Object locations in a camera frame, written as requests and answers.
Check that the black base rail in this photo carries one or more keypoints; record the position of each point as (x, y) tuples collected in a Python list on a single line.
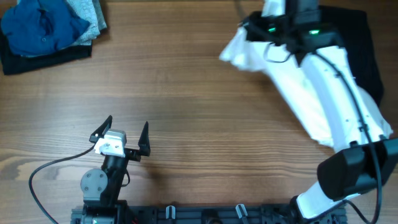
[(264, 214)]

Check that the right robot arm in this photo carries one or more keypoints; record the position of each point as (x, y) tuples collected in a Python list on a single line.
[(322, 62)]

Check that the blue shirt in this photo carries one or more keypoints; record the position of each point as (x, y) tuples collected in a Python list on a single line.
[(34, 27)]

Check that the black garment with logo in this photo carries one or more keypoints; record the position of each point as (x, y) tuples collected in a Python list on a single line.
[(354, 28)]

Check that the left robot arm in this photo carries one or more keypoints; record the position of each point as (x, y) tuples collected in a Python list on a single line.
[(101, 187)]

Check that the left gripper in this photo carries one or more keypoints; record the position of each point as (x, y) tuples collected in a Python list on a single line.
[(134, 154)]

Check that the white t-shirt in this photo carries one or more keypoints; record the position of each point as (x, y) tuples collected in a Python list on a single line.
[(299, 93)]

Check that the black folded garment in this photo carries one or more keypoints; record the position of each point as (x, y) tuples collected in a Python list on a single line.
[(15, 64)]

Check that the light grey folded garment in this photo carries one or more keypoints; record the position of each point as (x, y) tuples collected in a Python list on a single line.
[(91, 11)]

